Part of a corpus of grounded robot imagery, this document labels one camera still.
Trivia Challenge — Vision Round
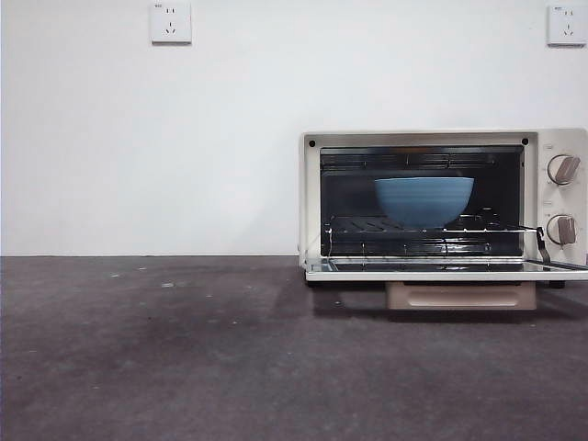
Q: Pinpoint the blue ribbed bowl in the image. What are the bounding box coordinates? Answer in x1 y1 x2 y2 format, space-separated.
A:
373 176 476 229

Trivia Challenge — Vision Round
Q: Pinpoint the glass oven door beige handle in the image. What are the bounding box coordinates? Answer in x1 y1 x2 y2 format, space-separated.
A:
305 255 588 312

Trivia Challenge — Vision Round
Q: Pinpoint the white Toshiba toaster oven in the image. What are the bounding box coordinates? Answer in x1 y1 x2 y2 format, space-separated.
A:
298 127 588 312

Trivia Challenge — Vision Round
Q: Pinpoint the beige oven knob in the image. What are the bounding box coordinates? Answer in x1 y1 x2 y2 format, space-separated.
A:
548 153 582 187
546 212 579 246

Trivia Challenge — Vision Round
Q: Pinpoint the metal wire oven rack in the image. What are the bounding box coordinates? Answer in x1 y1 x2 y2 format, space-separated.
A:
323 215 541 241

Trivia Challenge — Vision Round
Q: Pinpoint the white wall socket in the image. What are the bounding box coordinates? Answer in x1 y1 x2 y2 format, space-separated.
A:
546 4 588 48
151 1 193 46

